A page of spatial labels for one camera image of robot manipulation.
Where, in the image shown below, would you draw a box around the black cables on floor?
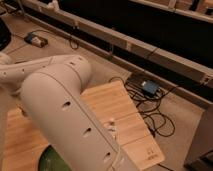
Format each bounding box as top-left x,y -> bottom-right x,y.
108,73 -> 177,138

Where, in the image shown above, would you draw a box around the long shelf rail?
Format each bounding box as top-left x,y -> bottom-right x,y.
21,0 -> 213,88

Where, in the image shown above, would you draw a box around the white bottle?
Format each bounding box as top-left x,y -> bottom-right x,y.
106,118 -> 117,139

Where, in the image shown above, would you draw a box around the device on floor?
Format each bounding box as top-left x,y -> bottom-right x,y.
24,33 -> 48,48

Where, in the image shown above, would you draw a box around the black office chair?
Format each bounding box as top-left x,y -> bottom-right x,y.
0,18 -> 11,51

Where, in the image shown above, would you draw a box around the green bowl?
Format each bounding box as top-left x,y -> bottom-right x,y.
38,145 -> 72,171

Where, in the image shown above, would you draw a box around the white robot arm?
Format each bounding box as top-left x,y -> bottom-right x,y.
0,53 -> 139,171

